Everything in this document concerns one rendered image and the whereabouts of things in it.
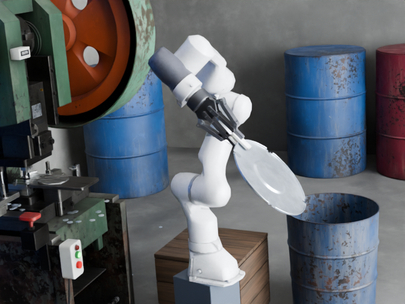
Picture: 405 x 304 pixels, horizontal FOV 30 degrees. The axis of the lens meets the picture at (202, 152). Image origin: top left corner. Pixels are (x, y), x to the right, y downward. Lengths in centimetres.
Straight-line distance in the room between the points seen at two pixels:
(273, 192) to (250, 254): 112
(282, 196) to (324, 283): 115
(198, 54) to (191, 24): 388
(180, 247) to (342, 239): 72
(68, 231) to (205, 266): 57
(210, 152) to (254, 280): 85
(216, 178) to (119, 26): 83
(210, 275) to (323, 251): 68
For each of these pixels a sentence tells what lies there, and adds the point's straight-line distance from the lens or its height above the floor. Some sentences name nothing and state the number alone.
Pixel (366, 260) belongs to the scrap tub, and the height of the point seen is 28.
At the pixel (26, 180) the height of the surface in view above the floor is 78.
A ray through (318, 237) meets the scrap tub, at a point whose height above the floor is 41.
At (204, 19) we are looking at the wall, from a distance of 622.
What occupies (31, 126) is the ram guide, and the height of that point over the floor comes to 102.
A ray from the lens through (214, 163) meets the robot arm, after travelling 276.
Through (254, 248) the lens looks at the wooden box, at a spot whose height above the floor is 34.
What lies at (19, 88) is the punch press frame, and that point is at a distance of 289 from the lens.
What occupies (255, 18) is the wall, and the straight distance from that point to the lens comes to 608.
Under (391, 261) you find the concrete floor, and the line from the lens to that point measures 412.
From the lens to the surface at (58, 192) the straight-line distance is 305.
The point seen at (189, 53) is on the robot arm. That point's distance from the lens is 239.
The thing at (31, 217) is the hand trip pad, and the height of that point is 76.
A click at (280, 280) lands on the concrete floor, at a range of 389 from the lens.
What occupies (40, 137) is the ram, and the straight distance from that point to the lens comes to 303.
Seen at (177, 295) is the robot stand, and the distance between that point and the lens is 293.
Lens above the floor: 164
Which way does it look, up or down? 15 degrees down
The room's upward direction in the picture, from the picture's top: 4 degrees counter-clockwise
